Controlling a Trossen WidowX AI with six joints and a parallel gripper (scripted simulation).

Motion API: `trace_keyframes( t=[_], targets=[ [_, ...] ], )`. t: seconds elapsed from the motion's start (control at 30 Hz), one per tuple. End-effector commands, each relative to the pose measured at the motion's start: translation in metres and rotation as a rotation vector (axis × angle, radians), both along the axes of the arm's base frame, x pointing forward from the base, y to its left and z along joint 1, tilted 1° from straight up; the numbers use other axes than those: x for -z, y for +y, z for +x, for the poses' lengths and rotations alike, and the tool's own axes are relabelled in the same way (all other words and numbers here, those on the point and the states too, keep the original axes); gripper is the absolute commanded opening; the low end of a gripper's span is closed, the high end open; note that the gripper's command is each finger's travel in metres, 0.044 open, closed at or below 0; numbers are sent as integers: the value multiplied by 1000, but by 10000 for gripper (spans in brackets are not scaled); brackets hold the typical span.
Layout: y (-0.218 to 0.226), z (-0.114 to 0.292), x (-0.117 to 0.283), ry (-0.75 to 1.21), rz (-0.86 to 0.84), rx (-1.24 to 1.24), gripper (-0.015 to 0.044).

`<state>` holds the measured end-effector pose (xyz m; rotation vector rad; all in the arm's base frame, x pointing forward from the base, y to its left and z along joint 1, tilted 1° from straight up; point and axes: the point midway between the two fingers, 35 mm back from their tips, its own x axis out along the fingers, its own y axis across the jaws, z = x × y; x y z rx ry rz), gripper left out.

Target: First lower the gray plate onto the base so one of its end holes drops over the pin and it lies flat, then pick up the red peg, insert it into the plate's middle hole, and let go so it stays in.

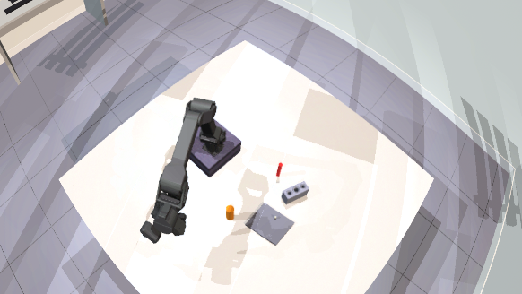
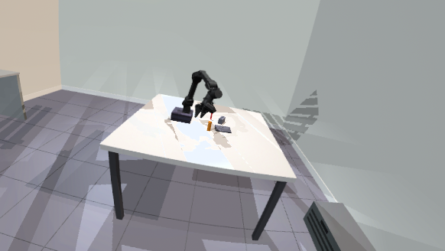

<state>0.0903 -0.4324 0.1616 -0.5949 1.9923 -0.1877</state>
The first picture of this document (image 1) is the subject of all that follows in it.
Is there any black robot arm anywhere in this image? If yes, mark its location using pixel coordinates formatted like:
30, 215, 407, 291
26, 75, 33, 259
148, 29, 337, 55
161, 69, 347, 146
153, 97, 226, 237

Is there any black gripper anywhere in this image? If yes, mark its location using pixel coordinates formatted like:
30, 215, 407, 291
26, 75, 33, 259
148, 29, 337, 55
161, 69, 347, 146
139, 201, 161, 244

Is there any red peg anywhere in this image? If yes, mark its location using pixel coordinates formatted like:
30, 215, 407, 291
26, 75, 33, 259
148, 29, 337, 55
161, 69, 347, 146
276, 163, 283, 177

